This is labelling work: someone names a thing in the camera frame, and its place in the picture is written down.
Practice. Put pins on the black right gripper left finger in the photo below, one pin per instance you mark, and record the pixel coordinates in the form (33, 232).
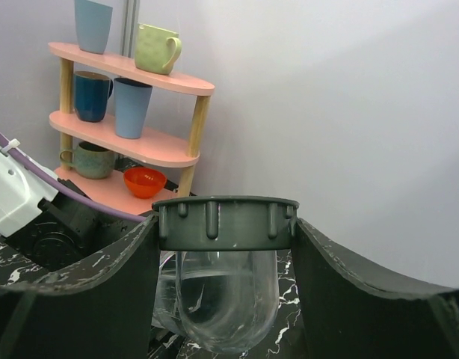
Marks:
(99, 307)

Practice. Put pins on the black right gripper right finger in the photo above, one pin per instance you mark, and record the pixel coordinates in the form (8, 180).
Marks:
(355, 308)

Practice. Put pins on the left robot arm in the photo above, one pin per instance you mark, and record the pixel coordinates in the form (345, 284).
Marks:
(47, 219)

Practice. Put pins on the pink three-tier shelf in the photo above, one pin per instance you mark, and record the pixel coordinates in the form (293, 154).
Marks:
(152, 148)

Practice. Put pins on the orange plastic bowl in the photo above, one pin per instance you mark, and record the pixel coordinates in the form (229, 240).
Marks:
(144, 183)

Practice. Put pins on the teal ceramic mug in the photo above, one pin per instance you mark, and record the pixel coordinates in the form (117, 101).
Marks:
(89, 160)

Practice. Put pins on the light blue cup middle shelf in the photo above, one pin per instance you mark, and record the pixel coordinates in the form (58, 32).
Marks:
(132, 99)

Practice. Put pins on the dark blue mug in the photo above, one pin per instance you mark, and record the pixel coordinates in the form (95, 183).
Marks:
(91, 93)

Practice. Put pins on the green ceramic mug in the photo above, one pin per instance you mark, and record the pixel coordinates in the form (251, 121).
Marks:
(156, 49)

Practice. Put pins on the light blue tall cup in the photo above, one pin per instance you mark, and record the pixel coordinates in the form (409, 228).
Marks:
(93, 23)

